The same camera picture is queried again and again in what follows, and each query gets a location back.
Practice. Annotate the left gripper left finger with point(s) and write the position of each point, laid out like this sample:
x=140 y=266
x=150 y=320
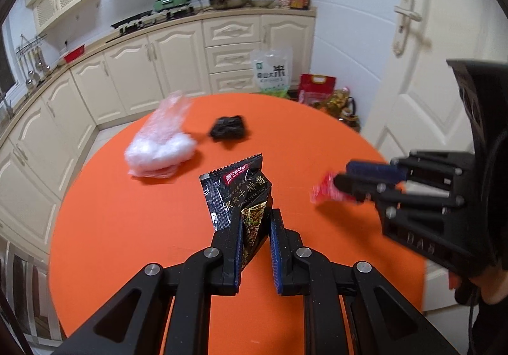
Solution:
x=164 y=310

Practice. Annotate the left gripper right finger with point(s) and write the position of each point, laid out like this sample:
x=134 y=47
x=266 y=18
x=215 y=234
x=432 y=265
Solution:
x=348 y=309

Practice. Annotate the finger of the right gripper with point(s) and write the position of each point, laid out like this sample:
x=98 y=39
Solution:
x=391 y=201
x=437 y=169

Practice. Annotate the red snack wrapper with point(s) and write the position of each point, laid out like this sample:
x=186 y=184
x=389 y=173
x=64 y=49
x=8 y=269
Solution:
x=327 y=191

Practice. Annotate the black steak sauce packet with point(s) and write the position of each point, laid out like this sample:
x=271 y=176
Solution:
x=240 y=191

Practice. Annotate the black plastic bag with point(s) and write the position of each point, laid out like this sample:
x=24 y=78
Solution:
x=228 y=128

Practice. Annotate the clear white plastic bag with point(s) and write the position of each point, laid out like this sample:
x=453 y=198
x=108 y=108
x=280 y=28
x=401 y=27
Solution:
x=161 y=145

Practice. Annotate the cream lower kitchen cabinets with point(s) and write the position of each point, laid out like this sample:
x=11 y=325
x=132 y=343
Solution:
x=119 y=80

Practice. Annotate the operator hand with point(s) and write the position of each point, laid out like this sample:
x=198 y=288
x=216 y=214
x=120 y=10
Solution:
x=493 y=284

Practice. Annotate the orange round table cloth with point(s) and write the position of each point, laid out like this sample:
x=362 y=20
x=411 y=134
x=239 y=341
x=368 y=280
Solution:
x=111 y=224

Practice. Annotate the red rice bag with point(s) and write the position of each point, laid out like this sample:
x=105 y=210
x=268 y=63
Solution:
x=314 y=89

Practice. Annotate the white door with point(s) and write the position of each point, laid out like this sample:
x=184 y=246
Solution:
x=417 y=106

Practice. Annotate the white rice bag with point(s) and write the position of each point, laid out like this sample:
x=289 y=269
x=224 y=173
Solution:
x=272 y=71

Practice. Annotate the sink faucet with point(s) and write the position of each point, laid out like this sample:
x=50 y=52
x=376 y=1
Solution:
x=6 y=105

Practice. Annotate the hanging utensil rack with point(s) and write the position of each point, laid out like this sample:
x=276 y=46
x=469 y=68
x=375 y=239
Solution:
x=32 y=62

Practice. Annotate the red basin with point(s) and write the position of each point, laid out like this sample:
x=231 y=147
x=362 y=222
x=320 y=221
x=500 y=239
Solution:
x=74 y=54

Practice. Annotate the green electric cooker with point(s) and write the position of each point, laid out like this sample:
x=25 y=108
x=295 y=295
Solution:
x=161 y=5

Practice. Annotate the black gas stove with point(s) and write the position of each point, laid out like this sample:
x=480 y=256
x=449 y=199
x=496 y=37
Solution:
x=151 y=18

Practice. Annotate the brass door handle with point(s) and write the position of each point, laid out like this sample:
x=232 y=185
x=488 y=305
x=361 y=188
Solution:
x=405 y=15

